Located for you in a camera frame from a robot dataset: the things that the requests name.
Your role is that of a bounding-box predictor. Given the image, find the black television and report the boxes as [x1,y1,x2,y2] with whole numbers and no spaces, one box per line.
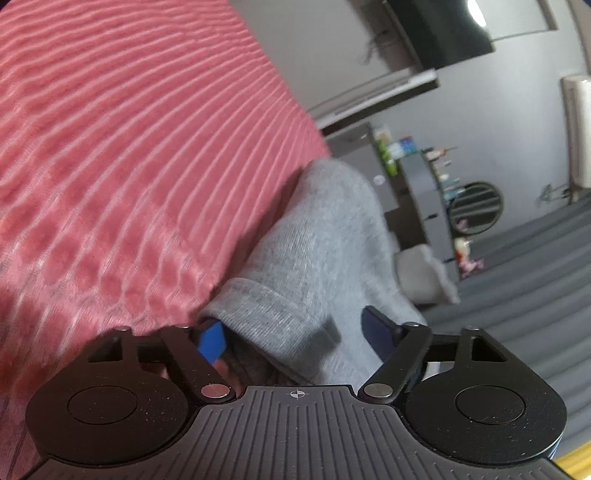
[385,0,495,72]

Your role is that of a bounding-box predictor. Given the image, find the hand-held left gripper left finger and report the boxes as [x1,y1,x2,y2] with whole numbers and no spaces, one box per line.
[87,322,234,403]

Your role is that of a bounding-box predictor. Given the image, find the white fluffy stool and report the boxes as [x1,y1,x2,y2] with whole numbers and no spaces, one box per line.
[396,244,461,305]

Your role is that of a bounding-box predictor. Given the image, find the round slatted mirror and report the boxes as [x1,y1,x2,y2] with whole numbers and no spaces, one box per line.
[449,181,504,234]

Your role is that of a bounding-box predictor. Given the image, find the dark grey dressing table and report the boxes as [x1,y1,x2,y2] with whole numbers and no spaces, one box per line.
[385,151,462,282]

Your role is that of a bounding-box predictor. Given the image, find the blue and white box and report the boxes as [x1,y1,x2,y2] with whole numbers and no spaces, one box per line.
[390,137,417,160]

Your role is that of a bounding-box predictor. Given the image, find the pink ribbed blanket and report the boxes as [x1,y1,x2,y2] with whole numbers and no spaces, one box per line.
[0,0,331,476]

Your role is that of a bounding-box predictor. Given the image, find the dark grey cabinet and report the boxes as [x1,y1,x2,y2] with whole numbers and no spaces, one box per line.
[325,124,402,224]

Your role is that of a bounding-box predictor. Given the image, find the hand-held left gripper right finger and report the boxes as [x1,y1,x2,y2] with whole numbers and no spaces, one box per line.
[359,306,509,404]

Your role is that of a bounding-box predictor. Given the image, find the white wall shelf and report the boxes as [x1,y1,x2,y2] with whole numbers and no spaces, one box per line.
[308,69,439,124]

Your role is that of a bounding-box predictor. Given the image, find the cluster of small bottles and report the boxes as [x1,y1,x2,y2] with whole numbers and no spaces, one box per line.
[424,146,459,163]

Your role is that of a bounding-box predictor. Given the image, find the yellow cloth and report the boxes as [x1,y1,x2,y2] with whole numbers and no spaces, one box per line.
[551,438,591,480]

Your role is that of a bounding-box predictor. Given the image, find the grey curtain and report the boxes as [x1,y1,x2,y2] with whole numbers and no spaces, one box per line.
[422,198,591,462]

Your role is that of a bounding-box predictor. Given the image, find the pink toy figure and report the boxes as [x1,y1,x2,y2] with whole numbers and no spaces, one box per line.
[454,237,485,278]

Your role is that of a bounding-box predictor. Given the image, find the white air conditioner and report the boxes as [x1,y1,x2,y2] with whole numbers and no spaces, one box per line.
[561,74,591,190]

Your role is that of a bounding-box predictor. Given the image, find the grey pants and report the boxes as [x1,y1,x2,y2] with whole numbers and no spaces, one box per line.
[198,158,430,386]

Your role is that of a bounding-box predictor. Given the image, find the green packets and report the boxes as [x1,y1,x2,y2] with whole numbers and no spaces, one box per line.
[375,131,399,177]

